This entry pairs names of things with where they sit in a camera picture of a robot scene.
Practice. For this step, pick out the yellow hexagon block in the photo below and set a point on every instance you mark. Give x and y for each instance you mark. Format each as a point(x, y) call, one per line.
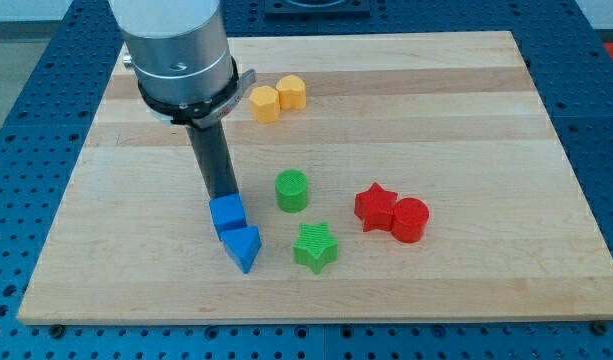
point(265, 104)

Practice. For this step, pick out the green cylinder block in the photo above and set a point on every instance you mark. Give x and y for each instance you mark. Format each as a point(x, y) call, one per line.
point(291, 189)

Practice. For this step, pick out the red star block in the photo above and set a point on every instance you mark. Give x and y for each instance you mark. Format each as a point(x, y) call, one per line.
point(374, 207)

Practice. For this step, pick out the blue triangle block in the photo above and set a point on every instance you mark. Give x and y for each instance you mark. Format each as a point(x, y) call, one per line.
point(242, 246)

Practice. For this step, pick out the blue cube block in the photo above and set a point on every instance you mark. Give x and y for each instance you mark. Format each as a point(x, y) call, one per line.
point(227, 213)

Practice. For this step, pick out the wooden board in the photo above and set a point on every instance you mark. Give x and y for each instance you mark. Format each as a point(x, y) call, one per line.
point(452, 119)

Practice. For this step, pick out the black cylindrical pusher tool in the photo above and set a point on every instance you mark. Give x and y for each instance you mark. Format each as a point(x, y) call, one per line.
point(213, 158)

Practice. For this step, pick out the green star block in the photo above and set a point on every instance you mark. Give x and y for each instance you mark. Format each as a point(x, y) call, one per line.
point(315, 246)

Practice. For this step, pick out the yellow heart block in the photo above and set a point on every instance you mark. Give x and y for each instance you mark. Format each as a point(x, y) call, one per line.
point(292, 93)

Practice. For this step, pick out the red cylinder block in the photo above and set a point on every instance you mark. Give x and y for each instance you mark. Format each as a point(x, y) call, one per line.
point(410, 217)

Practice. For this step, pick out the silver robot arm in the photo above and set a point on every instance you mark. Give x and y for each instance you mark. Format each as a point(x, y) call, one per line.
point(179, 52)

